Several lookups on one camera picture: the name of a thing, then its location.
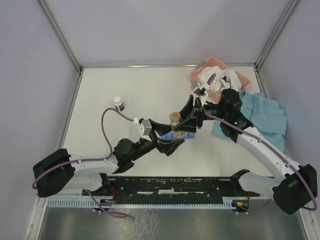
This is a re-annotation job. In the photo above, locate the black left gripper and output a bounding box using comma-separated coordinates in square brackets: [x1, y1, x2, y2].
[130, 119, 185, 161]

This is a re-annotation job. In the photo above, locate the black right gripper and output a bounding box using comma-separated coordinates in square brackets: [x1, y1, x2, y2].
[172, 94, 228, 134]

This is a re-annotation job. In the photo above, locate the blue weekly pill organizer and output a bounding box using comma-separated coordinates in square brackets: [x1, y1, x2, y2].
[161, 131, 196, 140]

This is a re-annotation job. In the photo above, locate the clear bottle of yellow capsules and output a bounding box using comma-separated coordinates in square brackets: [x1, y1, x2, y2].
[169, 111, 187, 139]

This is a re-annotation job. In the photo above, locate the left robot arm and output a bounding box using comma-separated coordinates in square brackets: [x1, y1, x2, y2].
[32, 118, 185, 198]

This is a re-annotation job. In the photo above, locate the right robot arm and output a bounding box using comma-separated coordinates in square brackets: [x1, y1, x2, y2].
[173, 87, 318, 215]

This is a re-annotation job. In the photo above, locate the white crumpled cloth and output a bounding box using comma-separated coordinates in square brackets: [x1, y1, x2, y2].
[197, 66, 242, 93]

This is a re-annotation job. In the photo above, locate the white pill bottle blue label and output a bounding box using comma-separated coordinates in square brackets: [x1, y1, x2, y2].
[113, 96, 125, 112]

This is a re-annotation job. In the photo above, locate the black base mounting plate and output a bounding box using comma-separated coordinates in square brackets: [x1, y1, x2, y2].
[91, 176, 259, 200]

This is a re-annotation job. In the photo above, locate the light blue cloth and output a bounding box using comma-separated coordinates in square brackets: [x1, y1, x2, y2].
[211, 91, 288, 153]

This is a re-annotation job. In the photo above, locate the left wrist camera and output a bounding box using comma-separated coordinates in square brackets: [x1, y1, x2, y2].
[133, 117, 152, 142]

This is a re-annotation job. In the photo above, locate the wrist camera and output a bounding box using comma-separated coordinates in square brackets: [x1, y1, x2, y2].
[133, 117, 152, 142]
[190, 82, 211, 101]

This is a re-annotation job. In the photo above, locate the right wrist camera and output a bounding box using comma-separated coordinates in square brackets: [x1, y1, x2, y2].
[190, 82, 211, 101]

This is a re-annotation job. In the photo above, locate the light blue cable duct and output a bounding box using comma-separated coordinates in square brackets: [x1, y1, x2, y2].
[47, 197, 235, 210]

